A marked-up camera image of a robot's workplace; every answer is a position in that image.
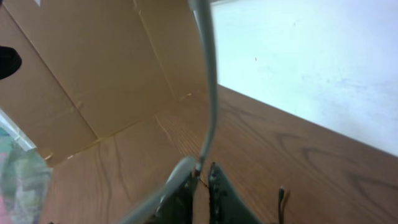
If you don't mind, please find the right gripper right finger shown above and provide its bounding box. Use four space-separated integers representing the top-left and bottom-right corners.
208 162 261 224

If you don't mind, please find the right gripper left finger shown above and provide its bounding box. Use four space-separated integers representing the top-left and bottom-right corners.
146 174 195 224

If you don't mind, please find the white USB cable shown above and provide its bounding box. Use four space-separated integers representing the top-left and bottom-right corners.
119 0 219 224

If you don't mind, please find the black USB cable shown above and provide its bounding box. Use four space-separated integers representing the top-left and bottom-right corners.
277 185 287 224

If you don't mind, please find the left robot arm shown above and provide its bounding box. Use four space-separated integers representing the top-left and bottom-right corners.
0 46 22 80

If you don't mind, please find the cardboard box wall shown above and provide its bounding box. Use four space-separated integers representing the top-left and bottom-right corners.
1 0 206 166

